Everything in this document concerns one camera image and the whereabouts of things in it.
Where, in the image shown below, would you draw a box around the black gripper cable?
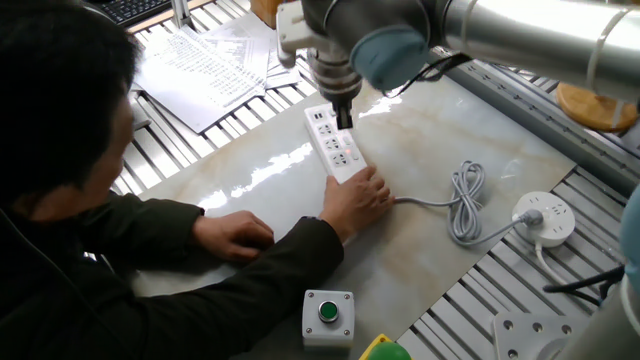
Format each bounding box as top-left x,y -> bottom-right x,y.
384,52 -> 474,100

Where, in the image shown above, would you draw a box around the person's torso dark jacket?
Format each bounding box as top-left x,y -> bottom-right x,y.
0,199 -> 166,360

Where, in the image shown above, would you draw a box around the right forearm dark sleeve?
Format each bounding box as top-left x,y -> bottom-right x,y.
149,215 -> 346,360

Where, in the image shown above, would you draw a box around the aluminium frame post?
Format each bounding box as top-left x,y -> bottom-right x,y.
169,0 -> 194,31

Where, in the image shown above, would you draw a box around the grey power strip cable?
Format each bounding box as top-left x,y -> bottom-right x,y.
392,159 -> 545,247

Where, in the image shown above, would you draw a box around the blank folded paper sheets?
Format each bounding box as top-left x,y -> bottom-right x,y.
264,57 -> 304,91

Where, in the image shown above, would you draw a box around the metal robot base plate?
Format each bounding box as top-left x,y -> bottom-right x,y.
492,312 -> 591,360

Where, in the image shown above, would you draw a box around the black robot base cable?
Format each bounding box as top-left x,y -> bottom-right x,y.
542,264 -> 626,307

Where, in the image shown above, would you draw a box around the black keyboard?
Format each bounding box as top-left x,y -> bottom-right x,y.
97,0 -> 174,29

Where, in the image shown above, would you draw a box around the round white socket hub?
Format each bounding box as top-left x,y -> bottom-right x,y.
511,190 -> 577,249

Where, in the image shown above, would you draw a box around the white socket hub cable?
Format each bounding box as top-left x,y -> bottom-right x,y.
533,239 -> 571,286

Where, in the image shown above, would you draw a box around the grey box small green button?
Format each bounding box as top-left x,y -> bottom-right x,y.
301,288 -> 356,350

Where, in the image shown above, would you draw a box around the yellow box green mushroom button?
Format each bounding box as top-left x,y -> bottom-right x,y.
358,333 -> 414,360

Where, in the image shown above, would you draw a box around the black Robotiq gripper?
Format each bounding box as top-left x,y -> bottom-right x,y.
319,82 -> 362,130

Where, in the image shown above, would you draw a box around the person's left hand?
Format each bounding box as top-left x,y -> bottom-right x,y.
192,209 -> 275,264

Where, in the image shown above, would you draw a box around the person's right hand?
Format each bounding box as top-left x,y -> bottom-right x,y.
318,165 -> 396,245

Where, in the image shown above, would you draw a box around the round wooden stand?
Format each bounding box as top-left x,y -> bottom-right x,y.
555,82 -> 640,134

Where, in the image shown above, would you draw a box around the white four-button power strip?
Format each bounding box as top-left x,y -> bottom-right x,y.
303,103 -> 369,185

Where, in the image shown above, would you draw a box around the left forearm dark sleeve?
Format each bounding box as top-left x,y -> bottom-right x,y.
99,195 -> 206,271

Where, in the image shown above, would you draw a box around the aluminium frame rail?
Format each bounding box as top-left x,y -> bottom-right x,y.
444,64 -> 640,197

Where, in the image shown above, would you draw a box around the large printed paper sheet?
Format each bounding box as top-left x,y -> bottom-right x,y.
134,27 -> 269,134

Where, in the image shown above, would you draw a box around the person's head black hair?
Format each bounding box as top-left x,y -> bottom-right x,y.
0,0 -> 141,224

